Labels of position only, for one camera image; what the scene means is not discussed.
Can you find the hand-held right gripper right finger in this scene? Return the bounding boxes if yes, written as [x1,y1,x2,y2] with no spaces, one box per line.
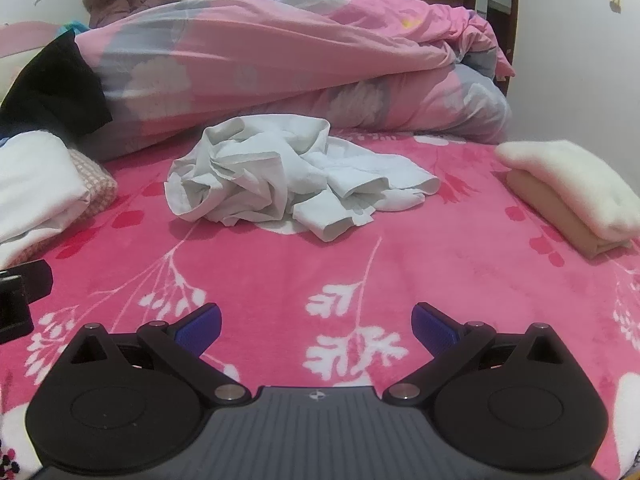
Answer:
[382,302,563,407]

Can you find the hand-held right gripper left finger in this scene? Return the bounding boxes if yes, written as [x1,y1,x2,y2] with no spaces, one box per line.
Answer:
[69,302,253,406]

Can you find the white shirt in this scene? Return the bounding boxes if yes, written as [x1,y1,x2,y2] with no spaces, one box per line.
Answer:
[165,114,441,243]

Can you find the white garment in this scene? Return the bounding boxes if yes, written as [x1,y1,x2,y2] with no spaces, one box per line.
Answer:
[0,130,86,268]

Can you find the pink floral fleece blanket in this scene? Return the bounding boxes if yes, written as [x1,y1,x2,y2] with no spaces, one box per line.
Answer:
[0,127,640,480]

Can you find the folded cream fleece garment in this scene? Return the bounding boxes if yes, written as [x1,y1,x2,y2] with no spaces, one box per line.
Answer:
[494,140,640,261]

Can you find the black garment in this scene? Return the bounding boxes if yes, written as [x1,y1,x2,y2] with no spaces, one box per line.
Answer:
[0,30,113,148]

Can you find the teal cloth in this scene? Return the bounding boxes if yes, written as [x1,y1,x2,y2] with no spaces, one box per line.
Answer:
[56,20,89,39]

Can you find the pink floral quilt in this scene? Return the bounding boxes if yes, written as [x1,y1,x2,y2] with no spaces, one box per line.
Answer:
[75,0,516,163]

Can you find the wood framed mirror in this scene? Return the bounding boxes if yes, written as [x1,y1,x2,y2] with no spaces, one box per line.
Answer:
[465,0,521,97]

